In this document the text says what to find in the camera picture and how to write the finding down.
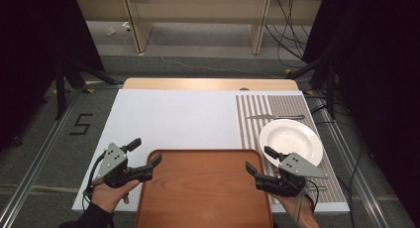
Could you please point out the black metal stand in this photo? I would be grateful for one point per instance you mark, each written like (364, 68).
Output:
(61, 89)
(330, 89)

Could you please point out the silver table knife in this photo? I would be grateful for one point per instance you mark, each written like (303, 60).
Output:
(264, 116)

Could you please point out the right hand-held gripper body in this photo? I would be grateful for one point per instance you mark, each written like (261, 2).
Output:
(297, 167)

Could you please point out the person's left hand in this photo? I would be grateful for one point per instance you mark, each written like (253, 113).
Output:
(110, 195)

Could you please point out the dark curtain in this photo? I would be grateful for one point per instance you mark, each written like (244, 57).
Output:
(379, 72)
(33, 39)

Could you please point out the light wooden table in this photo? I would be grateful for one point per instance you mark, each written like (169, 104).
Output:
(198, 84)

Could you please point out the white plate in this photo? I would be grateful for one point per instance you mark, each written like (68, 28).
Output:
(292, 138)

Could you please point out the brown wooden tray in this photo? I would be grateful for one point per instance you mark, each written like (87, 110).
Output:
(201, 191)

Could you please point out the yellow tape piece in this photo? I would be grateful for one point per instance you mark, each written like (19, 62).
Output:
(288, 70)
(89, 90)
(309, 92)

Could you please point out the person's right hand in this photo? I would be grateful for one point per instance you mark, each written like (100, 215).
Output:
(297, 206)

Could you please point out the metal floor rail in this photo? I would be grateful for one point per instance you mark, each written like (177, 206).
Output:
(36, 168)
(350, 158)

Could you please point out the small white paper scrap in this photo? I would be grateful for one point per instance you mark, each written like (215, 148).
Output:
(110, 31)

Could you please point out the striped grey placemat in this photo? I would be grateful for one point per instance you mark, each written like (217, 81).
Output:
(254, 109)

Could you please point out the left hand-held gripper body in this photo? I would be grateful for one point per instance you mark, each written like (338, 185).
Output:
(113, 159)

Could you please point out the beige wooden shelf unit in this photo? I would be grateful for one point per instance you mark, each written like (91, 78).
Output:
(198, 10)

